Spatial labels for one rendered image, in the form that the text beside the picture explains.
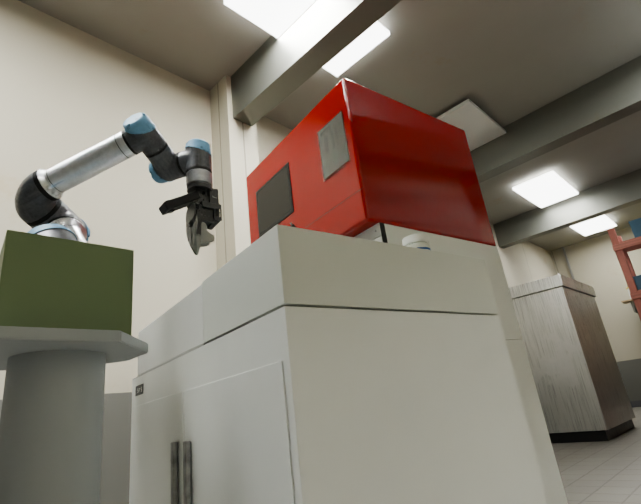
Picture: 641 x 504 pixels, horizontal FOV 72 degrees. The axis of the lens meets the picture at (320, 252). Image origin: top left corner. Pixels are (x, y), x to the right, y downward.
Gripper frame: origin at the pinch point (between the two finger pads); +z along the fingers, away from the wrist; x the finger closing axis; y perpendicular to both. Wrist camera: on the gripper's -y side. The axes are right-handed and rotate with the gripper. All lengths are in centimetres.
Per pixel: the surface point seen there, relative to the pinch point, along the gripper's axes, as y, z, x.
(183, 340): -4.0, 25.5, -2.2
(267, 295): -4, 26, -45
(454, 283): 43, 22, -50
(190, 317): -4.0, 20.9, -7.2
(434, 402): 28, 47, -50
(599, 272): 1013, -167, 262
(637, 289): 622, -53, 88
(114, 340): -25.4, 30.5, -28.5
